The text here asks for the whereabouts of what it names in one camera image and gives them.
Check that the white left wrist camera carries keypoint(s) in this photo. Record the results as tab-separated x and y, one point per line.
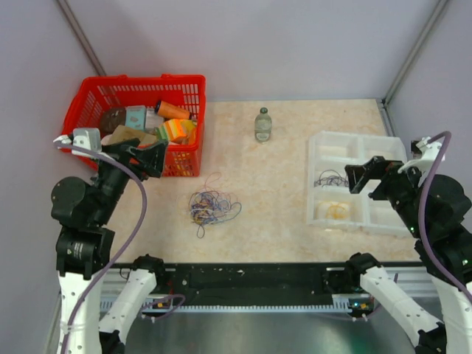
88	138

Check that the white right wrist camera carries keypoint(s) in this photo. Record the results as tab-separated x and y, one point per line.
424	154

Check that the brown round cookie pack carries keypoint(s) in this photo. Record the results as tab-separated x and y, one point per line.
111	119

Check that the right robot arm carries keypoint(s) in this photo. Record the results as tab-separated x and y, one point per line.
432	211

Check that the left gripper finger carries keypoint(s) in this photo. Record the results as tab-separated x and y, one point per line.
153	158
120	149

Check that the grey white box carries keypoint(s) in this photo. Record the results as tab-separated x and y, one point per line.
152	121

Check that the brown cardboard box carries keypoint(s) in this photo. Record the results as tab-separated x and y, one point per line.
124	133

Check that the red plastic basket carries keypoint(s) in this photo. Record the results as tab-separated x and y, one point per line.
98	94

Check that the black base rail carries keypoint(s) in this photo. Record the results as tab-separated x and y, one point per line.
255	284

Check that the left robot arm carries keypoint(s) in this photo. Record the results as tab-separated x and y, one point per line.
83	249

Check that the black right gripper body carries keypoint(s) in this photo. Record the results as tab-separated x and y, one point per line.
396	187

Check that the orange cylinder tube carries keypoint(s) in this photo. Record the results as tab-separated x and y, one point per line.
170	111

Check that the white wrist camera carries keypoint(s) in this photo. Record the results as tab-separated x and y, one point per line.
88	138
424	154

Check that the white compartment tray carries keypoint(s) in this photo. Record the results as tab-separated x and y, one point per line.
330	205

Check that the orange striped sponge pack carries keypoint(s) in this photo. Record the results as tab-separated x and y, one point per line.
177	131

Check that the clear glass bottle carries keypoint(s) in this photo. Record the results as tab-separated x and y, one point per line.
262	126

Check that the teal small box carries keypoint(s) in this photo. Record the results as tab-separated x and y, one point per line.
135	117

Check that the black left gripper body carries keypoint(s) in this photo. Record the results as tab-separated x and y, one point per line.
133	168

